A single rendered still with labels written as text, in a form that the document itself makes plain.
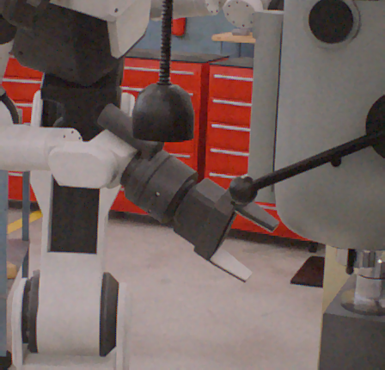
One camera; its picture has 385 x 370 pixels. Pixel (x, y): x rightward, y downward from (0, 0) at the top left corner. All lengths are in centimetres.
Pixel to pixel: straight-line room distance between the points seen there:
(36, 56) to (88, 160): 30
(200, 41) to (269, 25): 948
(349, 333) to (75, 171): 46
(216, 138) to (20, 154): 443
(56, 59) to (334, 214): 74
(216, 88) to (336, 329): 445
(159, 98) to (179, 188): 31
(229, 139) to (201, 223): 449
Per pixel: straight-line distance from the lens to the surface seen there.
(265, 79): 116
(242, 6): 187
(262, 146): 117
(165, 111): 117
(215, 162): 601
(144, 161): 148
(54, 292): 177
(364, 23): 105
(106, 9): 161
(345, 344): 158
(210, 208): 145
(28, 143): 159
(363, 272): 158
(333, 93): 107
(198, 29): 1063
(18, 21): 151
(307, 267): 562
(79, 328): 177
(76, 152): 149
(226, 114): 595
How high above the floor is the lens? 161
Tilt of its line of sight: 12 degrees down
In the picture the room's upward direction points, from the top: 2 degrees clockwise
